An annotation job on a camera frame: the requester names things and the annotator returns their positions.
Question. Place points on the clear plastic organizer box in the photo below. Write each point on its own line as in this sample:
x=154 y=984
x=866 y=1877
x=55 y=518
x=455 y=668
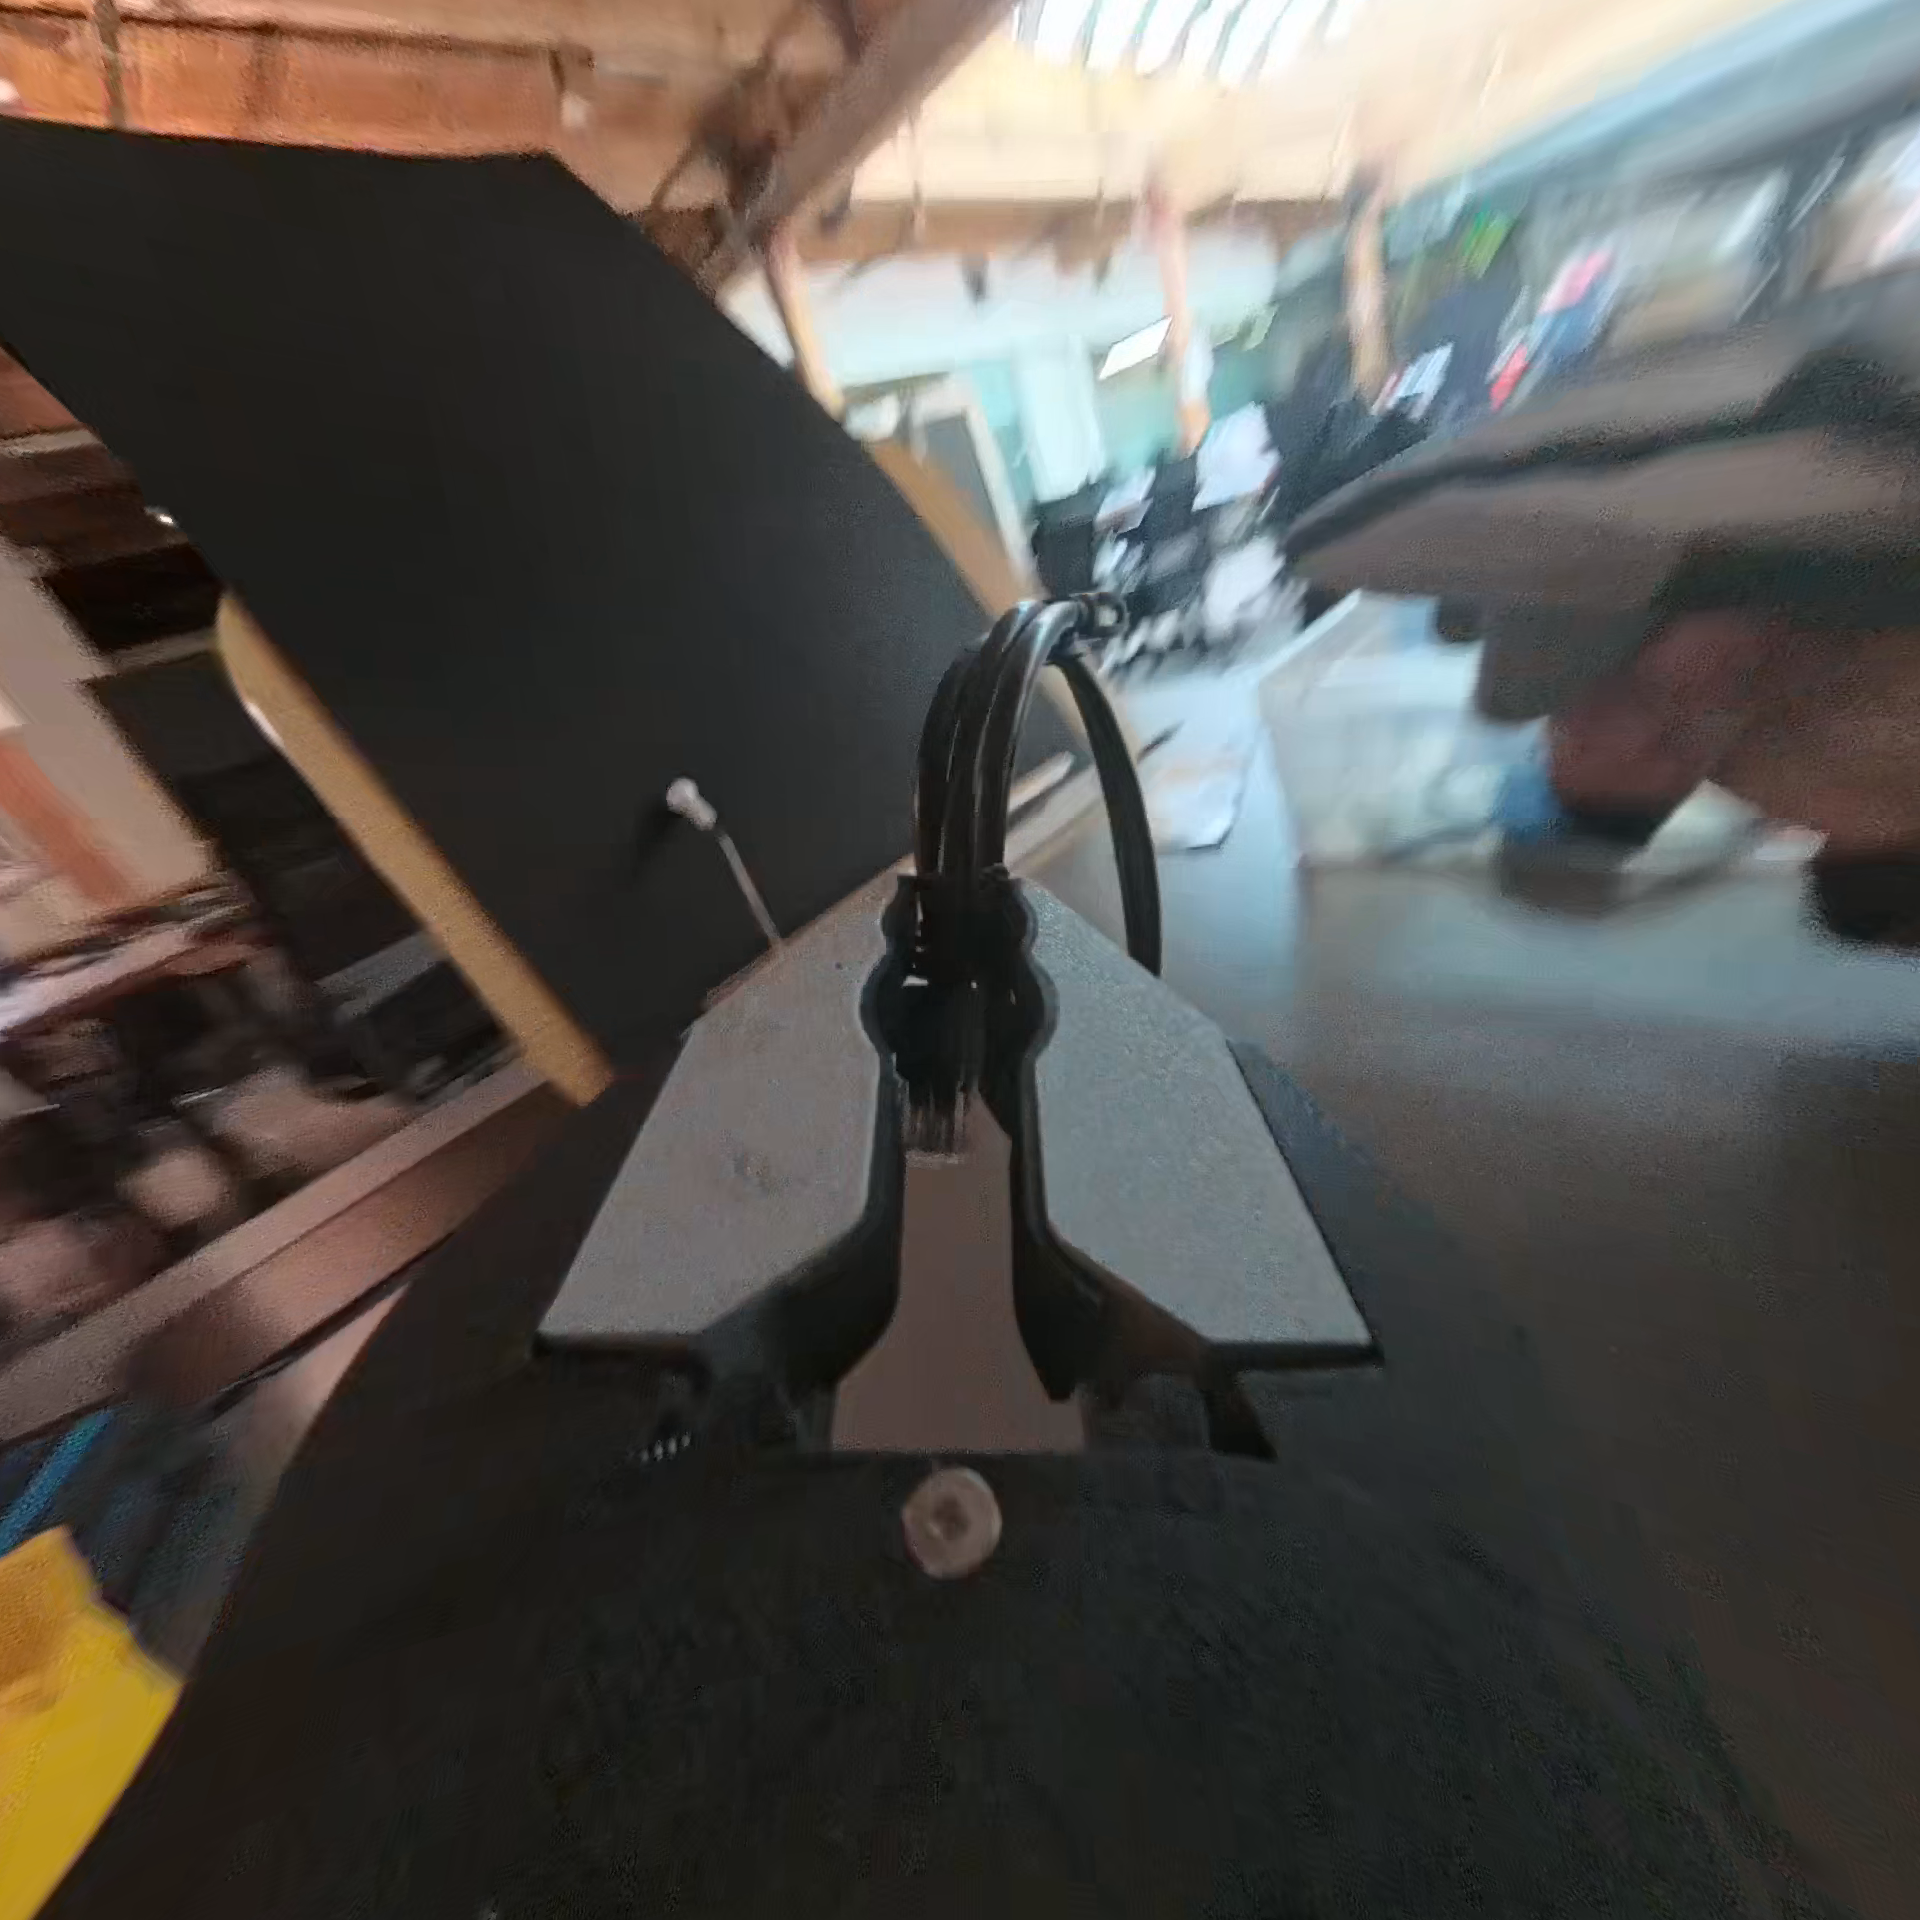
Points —
x=1353 y=722

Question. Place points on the glossy flat tile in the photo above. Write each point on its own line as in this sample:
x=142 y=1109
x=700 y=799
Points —
x=1211 y=797

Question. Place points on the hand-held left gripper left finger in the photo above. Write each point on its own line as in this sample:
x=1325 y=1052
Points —
x=737 y=1184

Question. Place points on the row of black office chairs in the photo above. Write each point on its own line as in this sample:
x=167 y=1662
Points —
x=1171 y=538

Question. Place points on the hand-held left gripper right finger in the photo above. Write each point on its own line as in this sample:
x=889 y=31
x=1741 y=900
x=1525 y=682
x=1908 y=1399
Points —
x=1184 y=1184

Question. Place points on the blue whiteboard eraser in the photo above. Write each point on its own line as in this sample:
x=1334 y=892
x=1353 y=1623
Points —
x=1525 y=804

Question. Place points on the black board with wooden frame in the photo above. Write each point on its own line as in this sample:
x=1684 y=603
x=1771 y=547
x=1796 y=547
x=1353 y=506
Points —
x=451 y=526

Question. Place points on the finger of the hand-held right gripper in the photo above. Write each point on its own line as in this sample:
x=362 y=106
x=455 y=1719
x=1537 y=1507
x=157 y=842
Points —
x=1576 y=532

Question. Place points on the yellow plastic bin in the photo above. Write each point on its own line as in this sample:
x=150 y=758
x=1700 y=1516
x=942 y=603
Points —
x=77 y=1724

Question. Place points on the person's right hand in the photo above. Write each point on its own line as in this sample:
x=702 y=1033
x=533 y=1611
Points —
x=1771 y=705

